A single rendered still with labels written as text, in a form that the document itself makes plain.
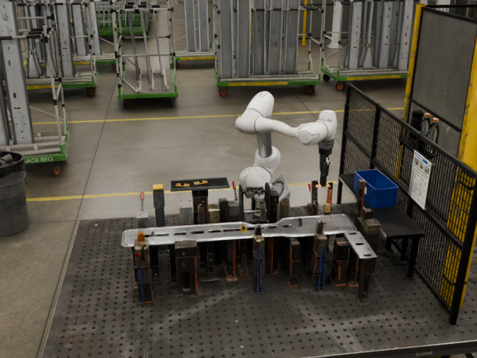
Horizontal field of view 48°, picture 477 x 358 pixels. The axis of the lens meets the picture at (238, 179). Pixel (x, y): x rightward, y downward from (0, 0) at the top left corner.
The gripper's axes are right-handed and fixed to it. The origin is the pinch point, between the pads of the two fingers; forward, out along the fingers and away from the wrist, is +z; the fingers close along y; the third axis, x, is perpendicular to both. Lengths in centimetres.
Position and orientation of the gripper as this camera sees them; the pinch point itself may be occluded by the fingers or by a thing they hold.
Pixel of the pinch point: (323, 180)
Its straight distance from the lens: 315.3
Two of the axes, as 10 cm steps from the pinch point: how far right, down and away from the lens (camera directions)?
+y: 1.5, 4.0, -9.0
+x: 9.9, -0.6, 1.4
